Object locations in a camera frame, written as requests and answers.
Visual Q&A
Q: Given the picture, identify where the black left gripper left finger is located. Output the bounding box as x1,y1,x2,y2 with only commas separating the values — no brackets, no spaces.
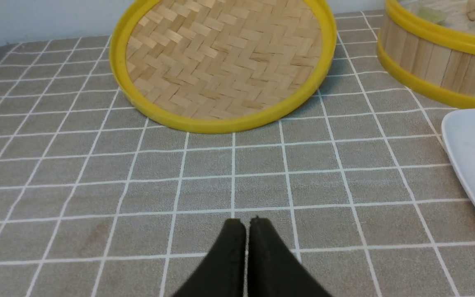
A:
173,219,247,297

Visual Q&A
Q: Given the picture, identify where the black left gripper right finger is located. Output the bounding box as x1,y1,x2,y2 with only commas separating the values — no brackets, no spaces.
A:
247,218,331,297

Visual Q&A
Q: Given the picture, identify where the grey checked tablecloth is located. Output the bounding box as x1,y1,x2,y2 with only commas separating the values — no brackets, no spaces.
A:
0,11,475,297

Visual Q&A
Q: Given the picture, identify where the yellow-rimmed bamboo steamer lid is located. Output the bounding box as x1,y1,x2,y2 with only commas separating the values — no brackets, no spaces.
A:
109,0,337,134

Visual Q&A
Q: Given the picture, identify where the yellow-rimmed bamboo steamer basket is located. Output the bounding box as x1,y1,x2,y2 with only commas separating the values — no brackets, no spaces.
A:
376,0,475,108

